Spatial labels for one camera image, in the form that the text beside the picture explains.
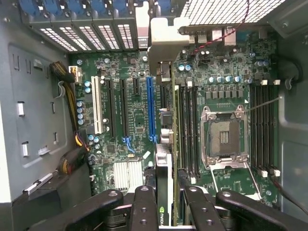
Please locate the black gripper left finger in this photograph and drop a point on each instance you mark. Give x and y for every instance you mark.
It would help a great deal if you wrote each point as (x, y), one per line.
(144, 209)

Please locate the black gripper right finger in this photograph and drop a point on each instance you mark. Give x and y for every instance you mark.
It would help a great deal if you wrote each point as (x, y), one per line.
(204, 211)

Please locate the silver finned chipset heat sink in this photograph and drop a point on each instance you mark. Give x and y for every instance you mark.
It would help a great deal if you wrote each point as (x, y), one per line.
(127, 174)

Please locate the metal socket cover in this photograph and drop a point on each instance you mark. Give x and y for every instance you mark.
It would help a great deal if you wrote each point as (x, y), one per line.
(227, 165)

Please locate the CPU socket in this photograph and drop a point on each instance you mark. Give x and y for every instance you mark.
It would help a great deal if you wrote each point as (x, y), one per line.
(223, 134)

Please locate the black RAM slot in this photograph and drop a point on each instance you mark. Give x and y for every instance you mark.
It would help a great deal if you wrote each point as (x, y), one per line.
(183, 132)
(253, 127)
(196, 132)
(272, 127)
(260, 127)
(266, 127)
(189, 132)

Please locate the green motherboard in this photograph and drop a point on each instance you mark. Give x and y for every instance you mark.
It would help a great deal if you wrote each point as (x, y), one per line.
(139, 108)

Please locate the blue expansion slot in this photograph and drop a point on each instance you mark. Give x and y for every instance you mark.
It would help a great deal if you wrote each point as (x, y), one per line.
(151, 108)

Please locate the long black expansion slot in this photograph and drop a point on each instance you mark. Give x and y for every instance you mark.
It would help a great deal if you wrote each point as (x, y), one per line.
(162, 96)
(124, 108)

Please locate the white expansion slot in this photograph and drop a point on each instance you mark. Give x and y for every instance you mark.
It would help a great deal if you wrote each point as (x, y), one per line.
(97, 106)

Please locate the open dark PC case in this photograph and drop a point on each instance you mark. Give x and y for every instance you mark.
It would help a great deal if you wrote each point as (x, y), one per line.
(293, 132)

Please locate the thin metal locking lever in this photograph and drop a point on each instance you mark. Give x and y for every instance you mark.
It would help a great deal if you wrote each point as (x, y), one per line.
(263, 104)

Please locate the short black expansion slot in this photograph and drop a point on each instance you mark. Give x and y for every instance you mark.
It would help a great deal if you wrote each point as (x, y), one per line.
(136, 86)

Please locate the perforated metal slot cover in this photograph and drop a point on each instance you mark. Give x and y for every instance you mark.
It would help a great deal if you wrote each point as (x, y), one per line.
(92, 38)
(108, 37)
(125, 36)
(75, 38)
(57, 39)

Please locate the blue card retention clip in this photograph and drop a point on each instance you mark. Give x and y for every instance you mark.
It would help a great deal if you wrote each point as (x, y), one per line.
(100, 6)
(53, 7)
(30, 7)
(78, 6)
(121, 5)

